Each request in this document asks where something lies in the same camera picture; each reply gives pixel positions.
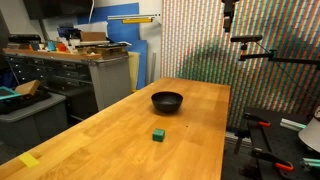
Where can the white rail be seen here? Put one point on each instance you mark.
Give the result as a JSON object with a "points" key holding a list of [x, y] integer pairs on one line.
{"points": [[133, 16]]}

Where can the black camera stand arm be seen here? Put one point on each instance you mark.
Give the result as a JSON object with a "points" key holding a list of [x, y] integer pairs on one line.
{"points": [[280, 59]]}

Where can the black bowl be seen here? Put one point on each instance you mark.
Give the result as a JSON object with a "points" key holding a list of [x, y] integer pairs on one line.
{"points": [[167, 101]]}

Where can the black monitor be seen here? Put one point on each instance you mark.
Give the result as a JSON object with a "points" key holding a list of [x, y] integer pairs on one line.
{"points": [[56, 8]]}

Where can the wooden block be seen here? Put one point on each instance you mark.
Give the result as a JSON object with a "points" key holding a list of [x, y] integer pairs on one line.
{"points": [[27, 87]]}

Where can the white robot base cone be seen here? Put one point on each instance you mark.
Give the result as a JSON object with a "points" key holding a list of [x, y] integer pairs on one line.
{"points": [[311, 133]]}

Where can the teal bar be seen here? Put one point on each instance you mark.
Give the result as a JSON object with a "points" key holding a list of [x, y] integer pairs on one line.
{"points": [[312, 163]]}

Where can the black breadboard table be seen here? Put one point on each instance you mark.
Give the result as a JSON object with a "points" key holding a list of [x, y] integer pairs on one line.
{"points": [[283, 146]]}

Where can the yellow spirit level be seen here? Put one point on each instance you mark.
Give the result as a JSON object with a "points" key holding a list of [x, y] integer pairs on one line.
{"points": [[137, 20]]}

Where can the teal tray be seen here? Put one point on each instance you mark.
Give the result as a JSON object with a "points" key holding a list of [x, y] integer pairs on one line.
{"points": [[8, 93]]}

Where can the grey drawer cabinet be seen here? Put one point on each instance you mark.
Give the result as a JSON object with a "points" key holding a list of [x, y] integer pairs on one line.
{"points": [[70, 78]]}

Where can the black camera on stand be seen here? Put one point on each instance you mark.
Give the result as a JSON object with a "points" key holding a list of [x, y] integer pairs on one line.
{"points": [[246, 38]]}

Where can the green block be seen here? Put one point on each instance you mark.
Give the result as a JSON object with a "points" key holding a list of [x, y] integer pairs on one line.
{"points": [[158, 135]]}

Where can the black sensor bar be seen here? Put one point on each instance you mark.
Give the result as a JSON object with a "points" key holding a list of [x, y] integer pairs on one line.
{"points": [[24, 38]]}

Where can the colourful checkered backdrop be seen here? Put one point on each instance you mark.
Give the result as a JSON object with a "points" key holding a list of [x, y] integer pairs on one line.
{"points": [[200, 43]]}

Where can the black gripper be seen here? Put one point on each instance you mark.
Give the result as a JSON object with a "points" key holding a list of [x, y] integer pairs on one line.
{"points": [[229, 7]]}

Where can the black case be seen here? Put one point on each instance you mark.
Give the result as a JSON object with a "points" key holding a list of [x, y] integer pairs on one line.
{"points": [[23, 101]]}

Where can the cardboard box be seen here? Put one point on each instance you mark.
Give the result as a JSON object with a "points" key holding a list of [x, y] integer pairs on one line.
{"points": [[93, 36]]}

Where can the grey storage bin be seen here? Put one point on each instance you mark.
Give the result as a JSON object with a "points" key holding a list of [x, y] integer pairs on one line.
{"points": [[33, 120]]}

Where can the yellow tape piece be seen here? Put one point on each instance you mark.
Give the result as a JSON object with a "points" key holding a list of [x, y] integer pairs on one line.
{"points": [[29, 160]]}

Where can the blue board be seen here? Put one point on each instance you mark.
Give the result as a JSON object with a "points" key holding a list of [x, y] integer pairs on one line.
{"points": [[125, 35]]}

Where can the cream foam board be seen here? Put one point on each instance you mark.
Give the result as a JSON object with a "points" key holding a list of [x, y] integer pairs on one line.
{"points": [[133, 70]]}

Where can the aluminium extrusion bar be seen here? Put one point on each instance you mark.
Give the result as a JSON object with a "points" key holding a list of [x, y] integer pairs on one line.
{"points": [[292, 124]]}

